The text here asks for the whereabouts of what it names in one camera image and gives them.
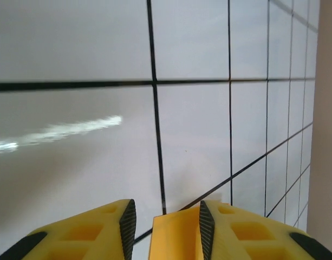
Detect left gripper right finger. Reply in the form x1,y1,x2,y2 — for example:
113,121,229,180
199,199,332,260

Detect orange square paper sheet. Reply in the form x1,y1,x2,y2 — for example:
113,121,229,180
148,204,207,260

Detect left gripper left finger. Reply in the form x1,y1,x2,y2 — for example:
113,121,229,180
0,198,137,260

